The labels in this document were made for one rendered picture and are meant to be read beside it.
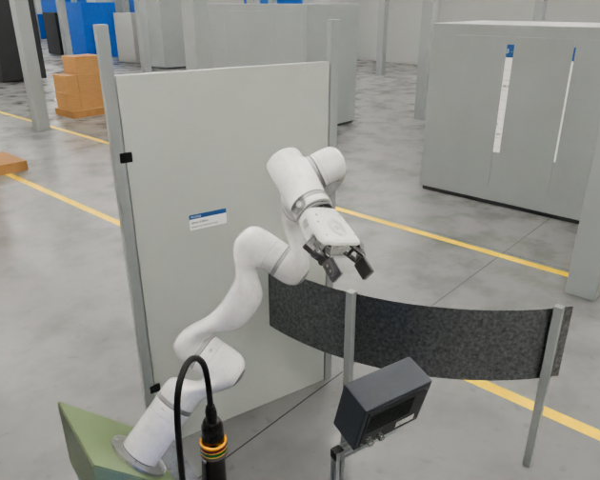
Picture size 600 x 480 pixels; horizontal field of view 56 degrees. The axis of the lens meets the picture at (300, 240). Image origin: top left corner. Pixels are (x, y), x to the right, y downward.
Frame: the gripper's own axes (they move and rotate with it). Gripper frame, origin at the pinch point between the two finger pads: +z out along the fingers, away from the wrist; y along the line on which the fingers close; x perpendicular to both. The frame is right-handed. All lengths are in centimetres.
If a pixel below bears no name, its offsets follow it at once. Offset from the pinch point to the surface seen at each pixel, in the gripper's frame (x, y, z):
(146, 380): 191, 62, -72
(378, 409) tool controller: 48, 44, 15
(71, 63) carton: 616, 393, -1003
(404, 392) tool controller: 44, 53, 14
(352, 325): 110, 131, -43
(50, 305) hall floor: 338, 89, -218
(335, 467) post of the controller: 71, 40, 21
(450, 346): 85, 158, -12
